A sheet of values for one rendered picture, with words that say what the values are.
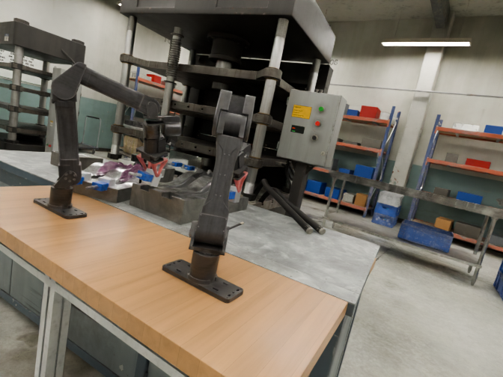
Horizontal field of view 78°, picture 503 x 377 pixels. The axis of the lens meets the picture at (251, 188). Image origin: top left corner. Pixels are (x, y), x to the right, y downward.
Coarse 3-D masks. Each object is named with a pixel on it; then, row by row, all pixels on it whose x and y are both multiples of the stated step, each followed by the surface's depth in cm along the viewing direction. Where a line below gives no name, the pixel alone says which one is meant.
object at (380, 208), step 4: (380, 204) 614; (384, 204) 610; (376, 208) 619; (380, 208) 614; (384, 208) 665; (388, 208) 605; (392, 208) 602; (396, 208) 599; (380, 212) 615; (384, 212) 611; (388, 212) 607; (392, 212) 603; (396, 212) 602; (392, 216) 602; (396, 216) 614
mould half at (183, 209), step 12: (180, 180) 140; (204, 180) 140; (132, 192) 121; (144, 192) 118; (156, 192) 115; (132, 204) 121; (144, 204) 118; (156, 204) 115; (168, 204) 113; (180, 204) 110; (192, 204) 114; (228, 204) 138; (240, 204) 148; (168, 216) 113; (180, 216) 110; (192, 216) 116
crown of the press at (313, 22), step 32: (128, 0) 213; (160, 0) 202; (192, 0) 189; (224, 0) 180; (256, 0) 171; (288, 0) 162; (160, 32) 245; (192, 32) 227; (224, 32) 212; (256, 32) 199; (288, 32) 187; (320, 32) 203; (224, 64) 224
